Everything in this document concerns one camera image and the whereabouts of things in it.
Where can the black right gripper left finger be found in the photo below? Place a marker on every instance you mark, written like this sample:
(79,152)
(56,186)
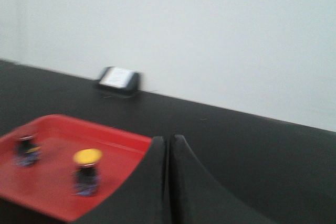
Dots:
(140,198)

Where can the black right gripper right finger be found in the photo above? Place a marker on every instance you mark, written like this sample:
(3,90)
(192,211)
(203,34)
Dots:
(197,197)

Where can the yellow mushroom push button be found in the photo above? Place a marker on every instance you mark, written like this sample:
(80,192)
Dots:
(86,176)

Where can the red mushroom push button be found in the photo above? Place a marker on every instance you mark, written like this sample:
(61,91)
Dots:
(27,152)

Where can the red plastic tray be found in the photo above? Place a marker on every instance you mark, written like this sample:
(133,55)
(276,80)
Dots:
(48,186)

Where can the black white power socket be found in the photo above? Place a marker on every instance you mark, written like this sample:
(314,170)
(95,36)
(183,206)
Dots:
(120,81)

